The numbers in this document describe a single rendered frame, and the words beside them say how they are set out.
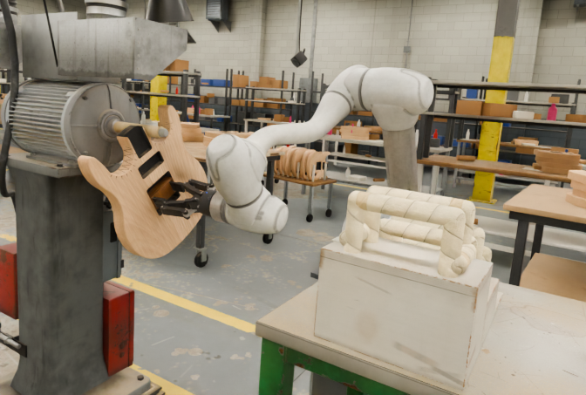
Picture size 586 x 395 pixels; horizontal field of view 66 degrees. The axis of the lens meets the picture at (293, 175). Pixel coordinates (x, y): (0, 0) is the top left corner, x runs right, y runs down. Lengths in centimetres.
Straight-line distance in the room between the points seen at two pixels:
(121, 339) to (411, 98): 135
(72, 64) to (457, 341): 110
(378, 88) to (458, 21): 1102
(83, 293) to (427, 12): 1161
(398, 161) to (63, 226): 109
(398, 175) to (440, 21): 1104
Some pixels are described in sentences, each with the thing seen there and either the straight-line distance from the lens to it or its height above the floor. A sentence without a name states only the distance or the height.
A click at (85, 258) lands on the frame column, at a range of 171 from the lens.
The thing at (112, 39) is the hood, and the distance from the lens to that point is 122.
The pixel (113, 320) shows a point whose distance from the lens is 185.
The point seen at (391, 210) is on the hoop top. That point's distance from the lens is 77.
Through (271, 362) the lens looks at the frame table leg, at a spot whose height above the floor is 85.
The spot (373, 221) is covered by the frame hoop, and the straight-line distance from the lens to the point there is 88.
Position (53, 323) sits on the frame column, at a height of 60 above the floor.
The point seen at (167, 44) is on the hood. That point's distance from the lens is 123.
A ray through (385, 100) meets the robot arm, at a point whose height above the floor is 138.
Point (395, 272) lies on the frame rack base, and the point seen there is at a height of 109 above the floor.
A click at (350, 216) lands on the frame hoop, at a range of 80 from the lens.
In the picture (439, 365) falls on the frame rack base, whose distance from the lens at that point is 82.
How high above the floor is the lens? 136
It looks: 9 degrees down
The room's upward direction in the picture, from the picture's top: 4 degrees clockwise
